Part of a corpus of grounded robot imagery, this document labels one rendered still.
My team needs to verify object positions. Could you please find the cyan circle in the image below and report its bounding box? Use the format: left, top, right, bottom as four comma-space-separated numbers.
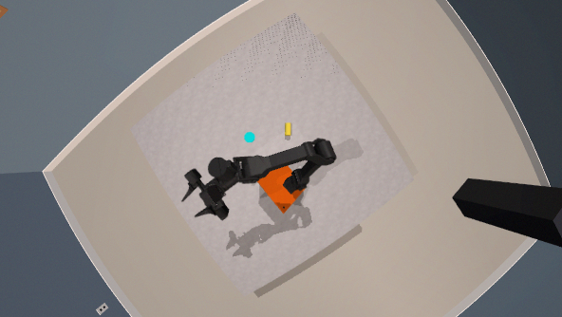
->
244, 132, 254, 142

